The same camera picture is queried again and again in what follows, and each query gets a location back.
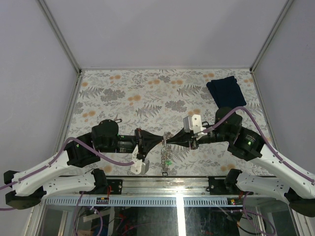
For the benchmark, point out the dark blue folded cloth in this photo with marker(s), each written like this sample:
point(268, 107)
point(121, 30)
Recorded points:
point(226, 92)

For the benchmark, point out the metal base rail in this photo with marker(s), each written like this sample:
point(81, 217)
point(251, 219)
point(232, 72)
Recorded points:
point(171, 186)

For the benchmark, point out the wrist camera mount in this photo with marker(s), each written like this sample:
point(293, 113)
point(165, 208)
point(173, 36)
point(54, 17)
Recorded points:
point(139, 167)
point(194, 124)

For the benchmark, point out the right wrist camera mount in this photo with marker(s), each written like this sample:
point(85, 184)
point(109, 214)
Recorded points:
point(194, 124)

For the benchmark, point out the large metal keyring disc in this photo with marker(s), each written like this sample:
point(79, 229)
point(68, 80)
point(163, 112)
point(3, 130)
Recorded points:
point(165, 152)

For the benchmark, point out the white slotted cable duct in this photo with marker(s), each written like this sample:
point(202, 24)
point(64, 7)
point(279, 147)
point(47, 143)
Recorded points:
point(120, 201)

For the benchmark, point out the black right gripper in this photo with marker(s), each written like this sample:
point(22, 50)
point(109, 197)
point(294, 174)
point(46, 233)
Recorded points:
point(185, 139)

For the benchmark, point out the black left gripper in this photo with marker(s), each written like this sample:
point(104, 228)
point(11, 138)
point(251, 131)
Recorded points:
point(146, 141)

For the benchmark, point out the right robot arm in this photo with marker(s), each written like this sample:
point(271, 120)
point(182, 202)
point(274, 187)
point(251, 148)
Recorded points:
point(292, 185)

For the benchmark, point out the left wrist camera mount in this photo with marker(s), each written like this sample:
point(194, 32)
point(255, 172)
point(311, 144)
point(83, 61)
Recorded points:
point(139, 167)

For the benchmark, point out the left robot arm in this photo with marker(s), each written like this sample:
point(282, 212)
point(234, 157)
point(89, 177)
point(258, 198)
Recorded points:
point(103, 142)

